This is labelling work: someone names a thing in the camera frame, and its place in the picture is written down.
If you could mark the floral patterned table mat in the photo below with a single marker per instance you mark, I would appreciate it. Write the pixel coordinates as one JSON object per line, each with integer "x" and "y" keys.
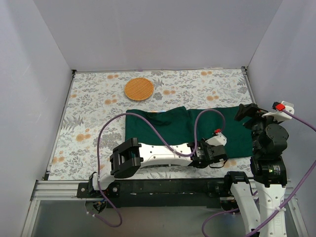
{"x": 105, "y": 109}

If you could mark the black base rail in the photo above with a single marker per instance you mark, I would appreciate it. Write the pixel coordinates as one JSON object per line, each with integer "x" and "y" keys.
{"x": 205, "y": 192}

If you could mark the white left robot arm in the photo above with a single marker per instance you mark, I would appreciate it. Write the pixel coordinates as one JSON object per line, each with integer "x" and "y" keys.
{"x": 131, "y": 155}

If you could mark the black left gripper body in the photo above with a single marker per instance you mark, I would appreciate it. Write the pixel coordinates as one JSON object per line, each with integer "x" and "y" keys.
{"x": 219, "y": 153}

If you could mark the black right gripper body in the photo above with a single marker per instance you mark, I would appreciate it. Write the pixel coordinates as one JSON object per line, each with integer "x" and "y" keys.
{"x": 253, "y": 116}

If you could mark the green surgical cloth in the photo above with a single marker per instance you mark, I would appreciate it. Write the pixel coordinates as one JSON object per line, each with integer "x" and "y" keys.
{"x": 176, "y": 126}

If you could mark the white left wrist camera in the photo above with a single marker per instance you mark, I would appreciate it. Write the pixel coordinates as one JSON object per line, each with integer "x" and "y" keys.
{"x": 218, "y": 139}

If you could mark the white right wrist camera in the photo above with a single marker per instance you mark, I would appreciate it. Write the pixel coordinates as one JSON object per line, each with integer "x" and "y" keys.
{"x": 282, "y": 111}

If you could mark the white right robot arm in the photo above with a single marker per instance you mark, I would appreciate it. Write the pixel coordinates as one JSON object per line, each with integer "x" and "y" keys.
{"x": 269, "y": 140}

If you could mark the round woven bamboo tray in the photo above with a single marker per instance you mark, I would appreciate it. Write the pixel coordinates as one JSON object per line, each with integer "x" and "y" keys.
{"x": 139, "y": 89}

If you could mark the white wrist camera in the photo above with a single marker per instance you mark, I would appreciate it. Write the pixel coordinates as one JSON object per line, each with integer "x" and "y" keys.
{"x": 218, "y": 139}
{"x": 282, "y": 111}

